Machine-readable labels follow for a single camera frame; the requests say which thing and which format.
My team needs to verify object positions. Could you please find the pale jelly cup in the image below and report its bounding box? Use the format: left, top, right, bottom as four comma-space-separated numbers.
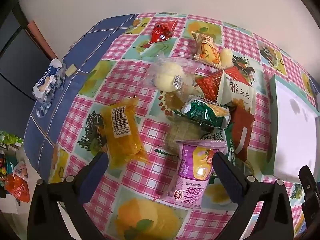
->
219, 49, 233, 68

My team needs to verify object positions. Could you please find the brown board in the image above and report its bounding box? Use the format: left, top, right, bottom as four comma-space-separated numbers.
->
26, 21, 59, 59

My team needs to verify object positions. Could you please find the dark green and white packet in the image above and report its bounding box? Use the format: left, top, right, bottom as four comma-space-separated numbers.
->
200, 122, 248, 168

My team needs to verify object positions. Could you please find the green and white biscuit packet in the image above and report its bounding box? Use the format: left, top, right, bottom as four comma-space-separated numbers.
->
180, 95, 230, 130

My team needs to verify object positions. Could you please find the green foil bag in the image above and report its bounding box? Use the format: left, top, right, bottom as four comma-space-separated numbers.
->
0, 130, 24, 150

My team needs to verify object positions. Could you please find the red triangular snack packet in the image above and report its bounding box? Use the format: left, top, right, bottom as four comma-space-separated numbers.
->
149, 19, 178, 46

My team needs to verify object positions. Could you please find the clear bag with white bun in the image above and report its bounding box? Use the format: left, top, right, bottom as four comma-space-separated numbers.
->
145, 52, 202, 98

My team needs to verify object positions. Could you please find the pink checked fruit-print tablecloth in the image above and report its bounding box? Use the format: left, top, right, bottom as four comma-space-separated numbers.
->
47, 12, 320, 240

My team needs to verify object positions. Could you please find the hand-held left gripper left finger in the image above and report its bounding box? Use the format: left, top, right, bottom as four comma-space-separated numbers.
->
27, 151, 110, 240

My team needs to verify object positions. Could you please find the purple cake roll packet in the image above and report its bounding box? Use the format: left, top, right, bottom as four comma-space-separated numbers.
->
157, 140, 227, 209

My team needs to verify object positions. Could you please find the clear packet with pale cake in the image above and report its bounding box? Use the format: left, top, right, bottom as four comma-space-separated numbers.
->
155, 110, 208, 155

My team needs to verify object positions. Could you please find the yellow clear cake packet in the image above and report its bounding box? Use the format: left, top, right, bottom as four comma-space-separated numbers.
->
100, 96, 150, 169

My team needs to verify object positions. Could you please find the small cream block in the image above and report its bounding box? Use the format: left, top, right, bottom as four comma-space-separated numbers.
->
65, 64, 77, 77

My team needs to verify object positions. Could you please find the orange yellow snack packet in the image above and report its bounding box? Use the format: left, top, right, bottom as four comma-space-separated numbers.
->
191, 31, 223, 69

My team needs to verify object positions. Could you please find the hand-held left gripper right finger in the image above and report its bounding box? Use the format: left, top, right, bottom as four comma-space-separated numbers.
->
212, 151, 294, 240

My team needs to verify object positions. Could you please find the crumpled blue white wrapper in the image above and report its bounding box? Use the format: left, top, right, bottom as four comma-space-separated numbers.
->
32, 58, 67, 118

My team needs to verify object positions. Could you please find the dark red snack packet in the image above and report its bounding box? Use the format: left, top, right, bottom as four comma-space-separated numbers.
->
229, 102, 255, 160

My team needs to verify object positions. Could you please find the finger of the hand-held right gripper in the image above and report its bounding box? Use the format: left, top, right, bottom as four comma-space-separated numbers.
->
299, 165, 320, 233

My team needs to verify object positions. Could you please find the white printed plastic bag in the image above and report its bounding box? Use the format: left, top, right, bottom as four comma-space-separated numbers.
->
12, 161, 28, 178

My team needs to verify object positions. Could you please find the red and white snack packet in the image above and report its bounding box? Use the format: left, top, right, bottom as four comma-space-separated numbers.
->
195, 66, 255, 105

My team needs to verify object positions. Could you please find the blue lined tablecloth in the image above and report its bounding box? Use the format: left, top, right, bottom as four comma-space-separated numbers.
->
24, 14, 140, 178

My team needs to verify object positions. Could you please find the dark cabinet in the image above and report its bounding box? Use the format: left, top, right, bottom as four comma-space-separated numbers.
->
0, 2, 60, 103

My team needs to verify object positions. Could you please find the white shallow box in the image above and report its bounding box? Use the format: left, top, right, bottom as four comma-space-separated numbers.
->
260, 74, 320, 183

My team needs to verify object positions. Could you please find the orange plastic bag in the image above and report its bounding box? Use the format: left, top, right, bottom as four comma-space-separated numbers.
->
5, 174, 30, 203

